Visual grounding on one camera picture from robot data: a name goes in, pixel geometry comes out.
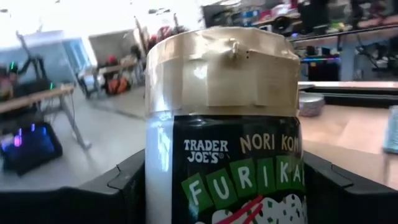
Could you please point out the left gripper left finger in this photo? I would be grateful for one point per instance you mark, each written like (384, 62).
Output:
(77, 202)

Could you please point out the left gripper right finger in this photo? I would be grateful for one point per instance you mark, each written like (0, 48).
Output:
(357, 205)

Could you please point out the tall grey-lid spice jar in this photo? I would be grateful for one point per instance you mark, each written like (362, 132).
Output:
(224, 93)

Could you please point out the glowing computer case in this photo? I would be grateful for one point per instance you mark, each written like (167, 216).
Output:
(29, 146)

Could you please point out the wooden table metal legs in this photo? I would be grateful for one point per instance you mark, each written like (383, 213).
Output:
(37, 97)

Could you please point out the computer case with coloured lights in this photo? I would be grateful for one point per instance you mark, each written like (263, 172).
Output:
(321, 67)

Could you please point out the wooden desk blue legs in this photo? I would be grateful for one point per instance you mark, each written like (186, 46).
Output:
(347, 62)

